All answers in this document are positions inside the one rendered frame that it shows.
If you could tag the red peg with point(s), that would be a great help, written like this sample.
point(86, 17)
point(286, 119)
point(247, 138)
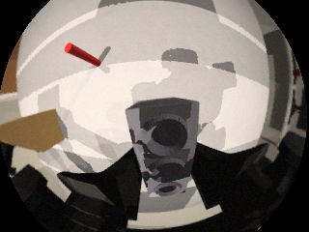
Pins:
point(79, 53)

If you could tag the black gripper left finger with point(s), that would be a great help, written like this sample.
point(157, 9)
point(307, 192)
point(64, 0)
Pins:
point(119, 185)

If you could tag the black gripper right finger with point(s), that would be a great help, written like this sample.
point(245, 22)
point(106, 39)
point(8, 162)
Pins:
point(214, 172)

